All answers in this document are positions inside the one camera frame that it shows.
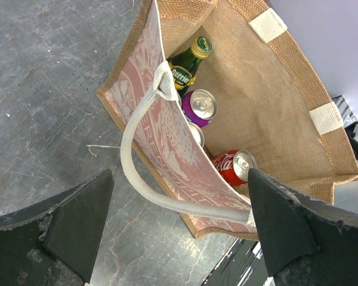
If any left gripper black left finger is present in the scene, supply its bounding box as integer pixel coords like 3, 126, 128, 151
0, 169, 114, 285

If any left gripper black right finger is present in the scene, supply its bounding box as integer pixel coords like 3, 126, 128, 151
248, 169, 358, 285

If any red cola can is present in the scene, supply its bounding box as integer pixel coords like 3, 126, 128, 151
211, 150, 257, 186

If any purple soda can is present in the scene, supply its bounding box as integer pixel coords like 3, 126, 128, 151
188, 122, 205, 148
181, 89, 218, 128

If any green glass bottle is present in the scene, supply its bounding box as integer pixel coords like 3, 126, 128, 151
167, 36, 212, 98

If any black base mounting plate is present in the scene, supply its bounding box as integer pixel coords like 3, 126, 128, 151
202, 238, 269, 286

